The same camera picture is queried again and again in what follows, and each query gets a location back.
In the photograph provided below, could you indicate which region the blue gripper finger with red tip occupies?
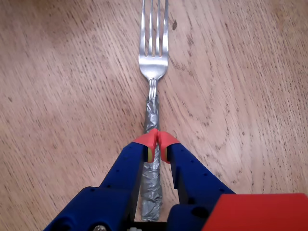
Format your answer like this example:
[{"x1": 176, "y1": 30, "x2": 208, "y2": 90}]
[
  {"x1": 157, "y1": 131, "x2": 236, "y2": 231},
  {"x1": 43, "y1": 129, "x2": 159, "y2": 231}
]

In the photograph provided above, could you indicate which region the metal fork with taped handle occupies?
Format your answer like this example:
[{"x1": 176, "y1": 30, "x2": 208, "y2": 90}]
[{"x1": 138, "y1": 0, "x2": 169, "y2": 222}]

